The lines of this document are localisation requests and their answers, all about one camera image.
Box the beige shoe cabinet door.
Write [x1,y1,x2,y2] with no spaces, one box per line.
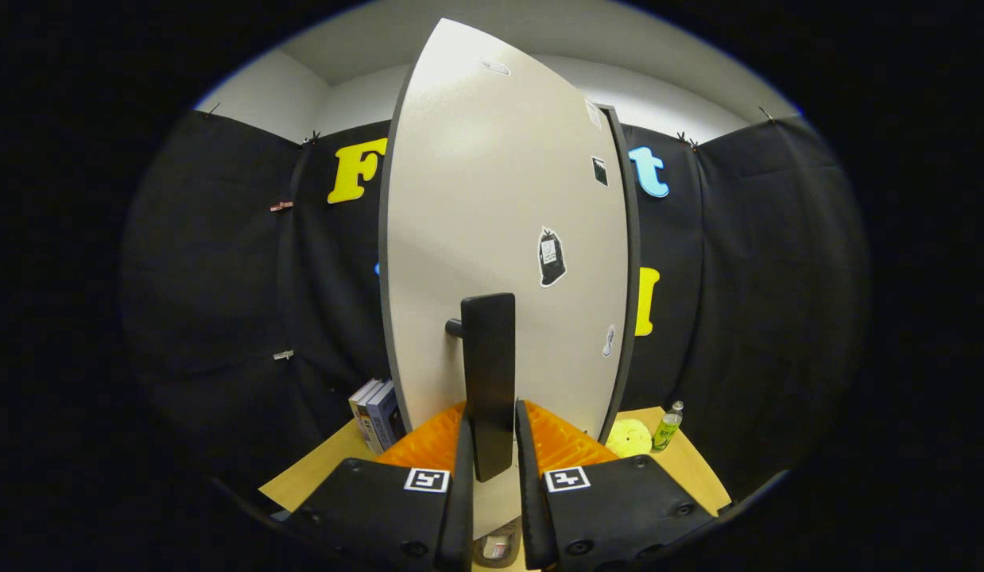
[378,17,632,541]

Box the black door handle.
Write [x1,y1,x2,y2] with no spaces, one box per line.
[446,292,517,483]

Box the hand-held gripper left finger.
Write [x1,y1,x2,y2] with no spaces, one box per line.
[281,401,477,572]

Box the grey shoe cabinet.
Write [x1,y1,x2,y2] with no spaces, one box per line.
[595,102,643,446]

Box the black backdrop cloth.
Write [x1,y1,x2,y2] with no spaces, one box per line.
[120,110,870,509]

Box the green drink bottle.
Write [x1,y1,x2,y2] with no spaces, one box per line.
[651,400,685,454]

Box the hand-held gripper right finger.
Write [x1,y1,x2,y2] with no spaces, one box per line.
[514,400,717,572]

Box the brown fuzzy shoe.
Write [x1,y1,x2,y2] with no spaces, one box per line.
[475,518,522,570]

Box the yellow pineapple plush toy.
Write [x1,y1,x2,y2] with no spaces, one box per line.
[606,419,654,459]

